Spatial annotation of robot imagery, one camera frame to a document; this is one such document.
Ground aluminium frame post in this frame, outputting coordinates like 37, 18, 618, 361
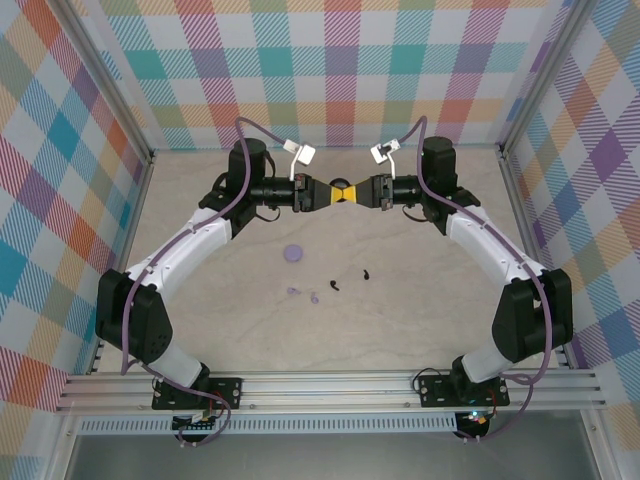
497, 0, 601, 159
59, 0, 156, 166

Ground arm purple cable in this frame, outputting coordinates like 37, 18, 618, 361
119, 117, 301, 449
399, 115, 556, 444

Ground slotted grey cable duct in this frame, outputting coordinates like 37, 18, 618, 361
77, 417, 459, 436

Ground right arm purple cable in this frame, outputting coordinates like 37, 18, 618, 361
399, 115, 556, 444

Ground left gripper thin black cable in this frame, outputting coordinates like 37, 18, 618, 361
252, 202, 281, 224

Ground aluminium side rail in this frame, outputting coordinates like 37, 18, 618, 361
499, 149, 574, 370
87, 152, 156, 376

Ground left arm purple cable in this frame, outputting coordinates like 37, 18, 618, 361
119, 117, 301, 449

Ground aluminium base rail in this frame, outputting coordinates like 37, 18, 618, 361
54, 369, 609, 414

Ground grey metal panel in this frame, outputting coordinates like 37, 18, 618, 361
64, 432, 601, 480

